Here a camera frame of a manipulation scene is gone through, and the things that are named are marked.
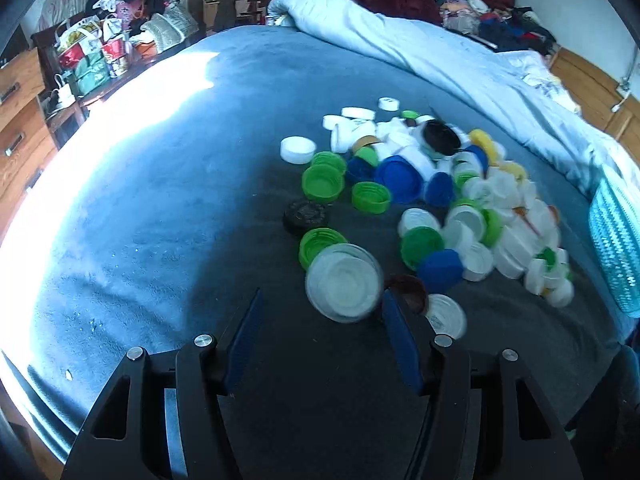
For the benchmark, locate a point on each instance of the light blue duvet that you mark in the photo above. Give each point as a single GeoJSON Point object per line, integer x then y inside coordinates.
{"type": "Point", "coordinates": [400, 40]}

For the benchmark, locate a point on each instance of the wooden dresser with drawers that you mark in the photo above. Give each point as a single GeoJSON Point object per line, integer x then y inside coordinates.
{"type": "Point", "coordinates": [25, 125]}

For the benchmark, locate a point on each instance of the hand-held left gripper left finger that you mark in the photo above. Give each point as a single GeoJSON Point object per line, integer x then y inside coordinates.
{"type": "Point", "coordinates": [245, 335]}

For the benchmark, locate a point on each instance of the white duvet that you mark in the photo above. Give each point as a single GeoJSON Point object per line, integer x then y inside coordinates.
{"type": "Point", "coordinates": [540, 77]}

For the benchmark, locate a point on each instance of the light blue perforated basket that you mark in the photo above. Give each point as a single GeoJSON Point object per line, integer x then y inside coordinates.
{"type": "Point", "coordinates": [617, 240]}

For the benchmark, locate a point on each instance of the wooden headboard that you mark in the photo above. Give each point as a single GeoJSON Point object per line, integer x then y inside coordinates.
{"type": "Point", "coordinates": [590, 90]}

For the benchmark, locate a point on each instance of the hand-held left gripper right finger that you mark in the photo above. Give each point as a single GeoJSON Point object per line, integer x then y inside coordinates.
{"type": "Point", "coordinates": [400, 340]}

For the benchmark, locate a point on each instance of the colourful shopping bags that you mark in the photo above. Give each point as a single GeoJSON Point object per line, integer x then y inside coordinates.
{"type": "Point", "coordinates": [90, 60]}

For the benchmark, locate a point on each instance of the heap of clothes and bags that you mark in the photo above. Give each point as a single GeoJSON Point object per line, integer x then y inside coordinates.
{"type": "Point", "coordinates": [150, 5]}

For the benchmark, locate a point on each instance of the blue bed sheet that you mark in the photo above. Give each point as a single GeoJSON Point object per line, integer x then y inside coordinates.
{"type": "Point", "coordinates": [150, 210]}

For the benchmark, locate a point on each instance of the heap of dark clothes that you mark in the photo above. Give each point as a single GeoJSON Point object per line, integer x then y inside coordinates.
{"type": "Point", "coordinates": [510, 30]}

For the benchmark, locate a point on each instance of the pile of plastic bottle caps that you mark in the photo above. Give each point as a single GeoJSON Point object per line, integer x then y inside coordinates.
{"type": "Point", "coordinates": [400, 175]}

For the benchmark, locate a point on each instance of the large translucent jar lid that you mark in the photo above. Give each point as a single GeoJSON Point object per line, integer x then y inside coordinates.
{"type": "Point", "coordinates": [345, 285]}

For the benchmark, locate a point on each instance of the dark chair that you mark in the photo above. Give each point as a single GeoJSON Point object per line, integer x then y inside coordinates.
{"type": "Point", "coordinates": [226, 10]}

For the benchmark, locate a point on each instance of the small white bag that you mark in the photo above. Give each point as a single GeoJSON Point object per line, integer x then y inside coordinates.
{"type": "Point", "coordinates": [62, 92]}

